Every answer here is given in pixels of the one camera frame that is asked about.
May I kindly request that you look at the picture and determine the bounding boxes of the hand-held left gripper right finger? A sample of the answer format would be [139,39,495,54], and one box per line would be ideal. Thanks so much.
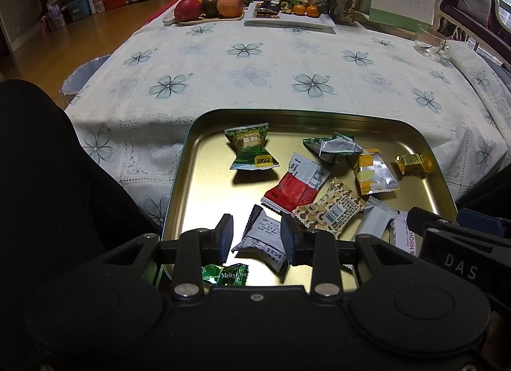
[280,213,440,302]

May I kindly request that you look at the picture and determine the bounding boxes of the pink yellow apple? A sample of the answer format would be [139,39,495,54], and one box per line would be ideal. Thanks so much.
[217,0,245,18]

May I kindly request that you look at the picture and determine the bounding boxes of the plain light grey snack packet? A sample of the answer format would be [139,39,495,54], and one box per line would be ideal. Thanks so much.
[353,196,399,242]

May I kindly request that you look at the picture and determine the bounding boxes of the white floral tablecloth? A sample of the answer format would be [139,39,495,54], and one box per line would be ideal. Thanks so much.
[64,0,511,236]

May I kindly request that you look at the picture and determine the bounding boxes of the silver green snack packet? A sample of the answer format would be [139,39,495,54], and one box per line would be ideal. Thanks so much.
[302,132,364,164]

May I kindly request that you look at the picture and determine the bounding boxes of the small shiny green candy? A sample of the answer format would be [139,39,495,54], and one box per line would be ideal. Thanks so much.
[201,263,249,287]

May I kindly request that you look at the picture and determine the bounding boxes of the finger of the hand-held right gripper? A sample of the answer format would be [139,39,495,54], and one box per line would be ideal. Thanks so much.
[457,208,507,238]
[406,206,460,235]

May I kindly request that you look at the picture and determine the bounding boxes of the brown patterned snack packet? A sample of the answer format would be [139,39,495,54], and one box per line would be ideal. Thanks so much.
[292,177,367,234]

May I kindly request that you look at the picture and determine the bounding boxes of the grey white snack packet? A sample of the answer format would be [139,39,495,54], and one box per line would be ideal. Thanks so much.
[231,204,291,280]

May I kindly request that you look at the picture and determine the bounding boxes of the gold tin tray green rim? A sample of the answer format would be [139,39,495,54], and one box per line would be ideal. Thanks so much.
[154,108,459,288]

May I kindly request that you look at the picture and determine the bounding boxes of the yellow grey snack packet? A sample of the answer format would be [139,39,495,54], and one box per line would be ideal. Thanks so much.
[351,148,400,197]

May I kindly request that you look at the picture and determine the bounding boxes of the wooden fruit tray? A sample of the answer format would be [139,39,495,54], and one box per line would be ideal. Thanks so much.
[163,12,245,26]

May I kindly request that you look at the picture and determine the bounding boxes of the dark red apple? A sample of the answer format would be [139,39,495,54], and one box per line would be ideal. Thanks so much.
[174,0,203,22]

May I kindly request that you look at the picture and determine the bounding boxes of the gold candy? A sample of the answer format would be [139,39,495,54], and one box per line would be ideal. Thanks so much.
[394,152,430,176]

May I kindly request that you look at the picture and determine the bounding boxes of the clear glass cup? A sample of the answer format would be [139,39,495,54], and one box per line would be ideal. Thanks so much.
[414,23,452,61]

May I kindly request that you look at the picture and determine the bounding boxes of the blue round stool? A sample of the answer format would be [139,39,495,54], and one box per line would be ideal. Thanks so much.
[60,55,112,96]

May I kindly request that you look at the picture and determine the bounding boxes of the brown patterned box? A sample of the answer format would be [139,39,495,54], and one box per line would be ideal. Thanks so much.
[329,0,358,26]

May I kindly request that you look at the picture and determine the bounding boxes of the red and white snack packet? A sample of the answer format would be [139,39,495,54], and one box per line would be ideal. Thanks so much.
[261,152,331,214]

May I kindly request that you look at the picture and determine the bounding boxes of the dark chaise longue white frame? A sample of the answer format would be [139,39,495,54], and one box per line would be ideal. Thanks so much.
[437,0,511,52]

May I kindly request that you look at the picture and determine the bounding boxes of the white snack packet purple print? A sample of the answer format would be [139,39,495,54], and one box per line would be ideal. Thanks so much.
[389,211,418,258]

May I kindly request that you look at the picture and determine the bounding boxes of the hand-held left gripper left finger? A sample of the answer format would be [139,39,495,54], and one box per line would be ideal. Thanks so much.
[94,213,235,302]

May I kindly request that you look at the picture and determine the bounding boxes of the white rectangular plate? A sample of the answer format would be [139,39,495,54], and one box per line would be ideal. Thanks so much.
[243,1,337,29]

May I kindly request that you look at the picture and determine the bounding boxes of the white storage shelf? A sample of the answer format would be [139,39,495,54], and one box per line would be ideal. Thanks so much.
[46,0,94,26]

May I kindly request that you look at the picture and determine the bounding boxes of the green snack packet yellow label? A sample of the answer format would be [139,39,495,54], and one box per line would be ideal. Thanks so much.
[224,122,280,172]

